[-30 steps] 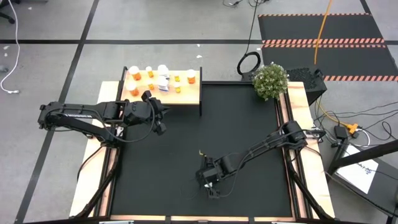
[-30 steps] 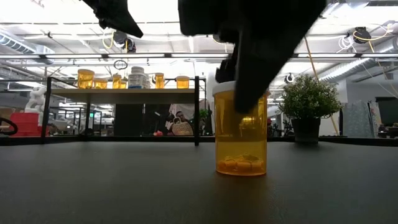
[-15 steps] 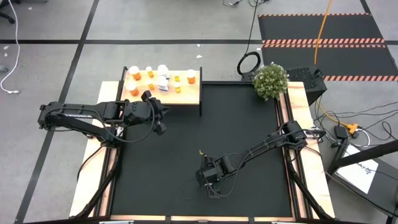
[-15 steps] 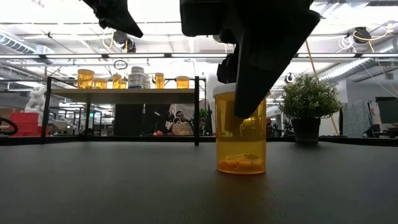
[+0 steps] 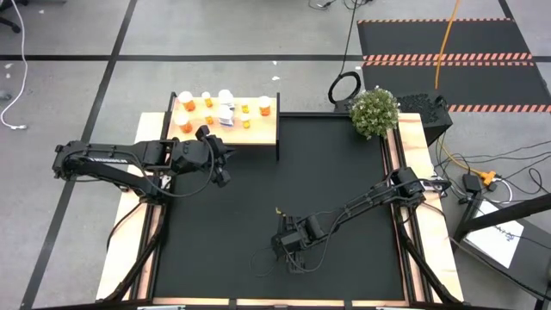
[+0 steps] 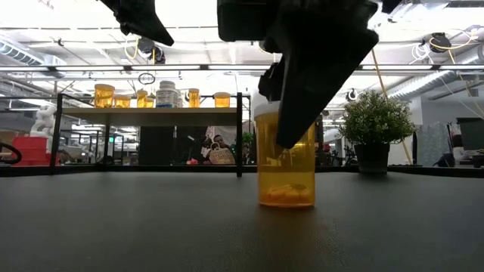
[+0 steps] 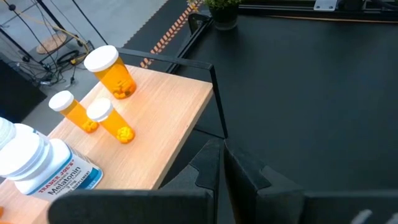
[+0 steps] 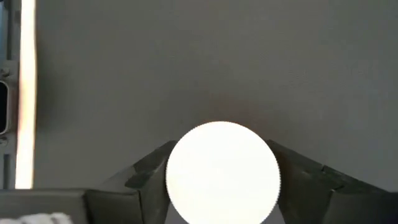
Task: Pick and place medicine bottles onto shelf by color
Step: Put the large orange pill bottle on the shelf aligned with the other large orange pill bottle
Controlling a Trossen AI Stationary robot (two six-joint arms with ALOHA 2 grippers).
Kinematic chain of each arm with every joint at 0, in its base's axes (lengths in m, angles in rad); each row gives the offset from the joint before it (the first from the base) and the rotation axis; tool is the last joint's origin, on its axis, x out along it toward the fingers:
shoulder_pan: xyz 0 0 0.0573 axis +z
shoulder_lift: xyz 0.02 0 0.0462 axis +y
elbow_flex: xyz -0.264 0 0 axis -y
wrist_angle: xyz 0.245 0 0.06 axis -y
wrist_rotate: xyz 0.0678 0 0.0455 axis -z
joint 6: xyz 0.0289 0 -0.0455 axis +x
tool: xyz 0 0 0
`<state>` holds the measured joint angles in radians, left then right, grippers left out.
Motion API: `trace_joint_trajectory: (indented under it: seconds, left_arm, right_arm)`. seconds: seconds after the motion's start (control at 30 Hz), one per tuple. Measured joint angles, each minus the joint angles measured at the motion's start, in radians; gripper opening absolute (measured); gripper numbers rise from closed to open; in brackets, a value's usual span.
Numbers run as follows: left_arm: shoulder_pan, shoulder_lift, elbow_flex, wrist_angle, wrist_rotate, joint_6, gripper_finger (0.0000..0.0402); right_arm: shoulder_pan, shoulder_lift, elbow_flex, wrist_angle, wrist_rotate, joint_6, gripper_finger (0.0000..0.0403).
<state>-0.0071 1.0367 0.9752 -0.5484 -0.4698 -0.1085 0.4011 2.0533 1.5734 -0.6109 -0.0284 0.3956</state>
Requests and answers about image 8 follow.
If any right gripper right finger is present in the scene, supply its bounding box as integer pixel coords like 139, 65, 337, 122
266, 139, 398, 224

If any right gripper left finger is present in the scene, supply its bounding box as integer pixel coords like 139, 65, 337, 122
0, 139, 178, 224

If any large amber pill bottle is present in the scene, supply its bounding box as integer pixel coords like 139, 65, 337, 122
165, 120, 282, 224

